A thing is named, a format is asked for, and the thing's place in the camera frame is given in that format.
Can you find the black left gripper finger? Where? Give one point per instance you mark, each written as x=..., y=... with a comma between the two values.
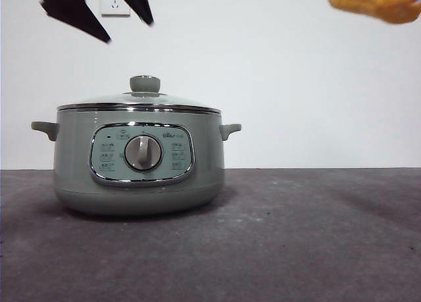
x=72, y=9
x=136, y=1

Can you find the yellow corn cob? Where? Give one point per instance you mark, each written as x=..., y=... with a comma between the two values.
x=371, y=2

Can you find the glass lid with green knob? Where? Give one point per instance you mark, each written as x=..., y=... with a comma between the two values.
x=144, y=84

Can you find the sage green electric cooking pot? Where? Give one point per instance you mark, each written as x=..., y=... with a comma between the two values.
x=75, y=157

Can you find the white wall socket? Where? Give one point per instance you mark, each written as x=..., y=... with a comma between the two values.
x=112, y=8

